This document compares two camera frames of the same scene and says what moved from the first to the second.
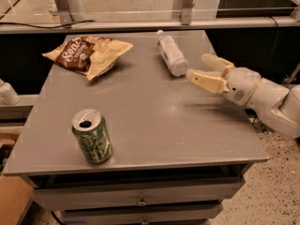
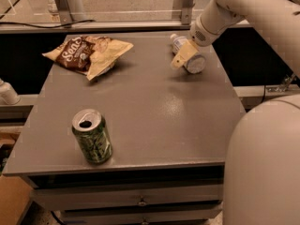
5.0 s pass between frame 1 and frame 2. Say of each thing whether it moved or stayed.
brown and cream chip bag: stayed
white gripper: moved
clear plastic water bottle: moved
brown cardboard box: stayed
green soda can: stayed
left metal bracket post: stayed
